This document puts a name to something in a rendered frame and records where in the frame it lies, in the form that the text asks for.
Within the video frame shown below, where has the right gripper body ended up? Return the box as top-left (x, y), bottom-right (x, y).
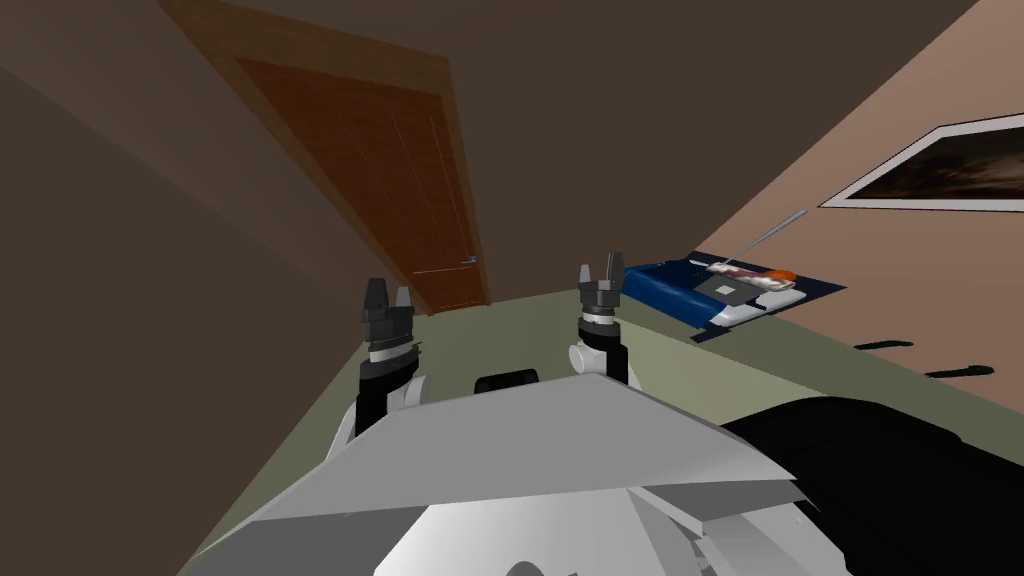
top-left (578, 279), bottom-right (625, 313)

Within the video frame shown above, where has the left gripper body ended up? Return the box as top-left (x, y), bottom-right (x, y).
top-left (361, 305), bottom-right (418, 349)

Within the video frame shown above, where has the brown wooden door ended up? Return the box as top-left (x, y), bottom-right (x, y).
top-left (234, 55), bottom-right (492, 316)

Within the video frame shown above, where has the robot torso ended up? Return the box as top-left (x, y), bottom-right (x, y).
top-left (179, 367), bottom-right (851, 576)

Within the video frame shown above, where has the white framed dark picture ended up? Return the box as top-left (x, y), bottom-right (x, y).
top-left (819, 113), bottom-right (1024, 214)

